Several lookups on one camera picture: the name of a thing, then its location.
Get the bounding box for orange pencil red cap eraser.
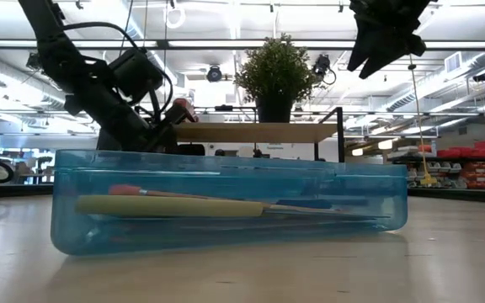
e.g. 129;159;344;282
108;184;246;202

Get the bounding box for shelf with red bins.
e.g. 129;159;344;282
392;141;485;192

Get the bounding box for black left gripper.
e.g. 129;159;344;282
63;79;181;153

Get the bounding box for green potted plant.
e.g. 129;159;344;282
234;33;324;124

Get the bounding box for blue translucent pencil box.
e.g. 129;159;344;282
50;148;409;257

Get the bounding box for pale marker pen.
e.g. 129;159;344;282
74;194;269;219

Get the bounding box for wooden shelf black legs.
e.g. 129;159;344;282
172;105;347;163

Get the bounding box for orange pencil pink eraser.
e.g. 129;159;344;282
262;204;392;221

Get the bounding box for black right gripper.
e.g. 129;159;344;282
346;0;432;81

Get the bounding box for white ceiling cable loop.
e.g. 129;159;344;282
164;3;187;30

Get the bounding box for red stapler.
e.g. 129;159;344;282
164;97;200;125

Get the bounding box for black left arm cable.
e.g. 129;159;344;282
60;20;174;124

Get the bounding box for white ceiling vent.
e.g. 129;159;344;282
444;50;464;75

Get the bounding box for hanging ceiling cord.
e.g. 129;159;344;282
408;53;438;187

